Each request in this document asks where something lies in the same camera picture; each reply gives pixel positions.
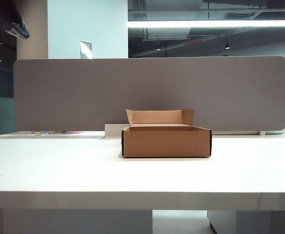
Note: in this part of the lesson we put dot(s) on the brown cardboard box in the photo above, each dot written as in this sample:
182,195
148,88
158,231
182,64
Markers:
166,143

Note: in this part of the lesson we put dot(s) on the grey fabric desk divider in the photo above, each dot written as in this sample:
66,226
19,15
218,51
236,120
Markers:
83,92

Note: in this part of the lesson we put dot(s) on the round black ceiling lamp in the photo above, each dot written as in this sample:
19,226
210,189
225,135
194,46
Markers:
227,46

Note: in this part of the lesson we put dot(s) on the grey under-desk panel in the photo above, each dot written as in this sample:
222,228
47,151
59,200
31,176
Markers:
71,223

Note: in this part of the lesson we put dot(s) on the white wall notice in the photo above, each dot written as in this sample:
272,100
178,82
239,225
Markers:
85,50

